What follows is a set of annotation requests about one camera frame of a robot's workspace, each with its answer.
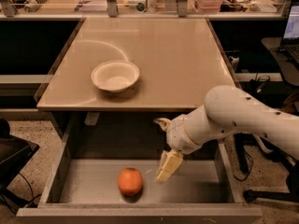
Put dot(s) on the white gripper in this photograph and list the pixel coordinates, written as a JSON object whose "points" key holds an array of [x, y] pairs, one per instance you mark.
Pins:
{"points": [[177, 134]]}

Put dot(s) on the orange fruit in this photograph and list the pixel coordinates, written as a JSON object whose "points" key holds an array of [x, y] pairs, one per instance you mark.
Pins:
{"points": [[130, 181]]}

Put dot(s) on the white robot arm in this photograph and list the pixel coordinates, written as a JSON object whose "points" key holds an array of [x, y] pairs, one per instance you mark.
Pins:
{"points": [[226, 110]]}

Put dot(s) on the open grey top drawer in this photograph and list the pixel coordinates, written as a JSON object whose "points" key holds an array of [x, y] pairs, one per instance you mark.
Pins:
{"points": [[105, 173]]}

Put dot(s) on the beige counter cabinet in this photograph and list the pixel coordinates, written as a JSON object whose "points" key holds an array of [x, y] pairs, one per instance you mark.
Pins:
{"points": [[179, 61]]}

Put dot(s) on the black office chair base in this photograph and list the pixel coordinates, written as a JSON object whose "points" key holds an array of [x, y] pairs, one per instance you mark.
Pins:
{"points": [[271, 173]]}

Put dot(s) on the white paper bowl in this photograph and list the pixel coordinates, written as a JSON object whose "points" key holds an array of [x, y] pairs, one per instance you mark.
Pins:
{"points": [[115, 76]]}

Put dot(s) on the black bin at left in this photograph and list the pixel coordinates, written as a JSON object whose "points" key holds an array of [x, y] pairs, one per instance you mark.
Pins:
{"points": [[15, 152]]}

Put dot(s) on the open laptop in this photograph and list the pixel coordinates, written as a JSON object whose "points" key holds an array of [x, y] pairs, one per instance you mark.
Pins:
{"points": [[289, 43]]}

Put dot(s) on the black coiled spring tool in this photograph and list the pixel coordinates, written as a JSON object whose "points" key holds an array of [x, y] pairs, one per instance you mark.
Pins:
{"points": [[34, 5]]}

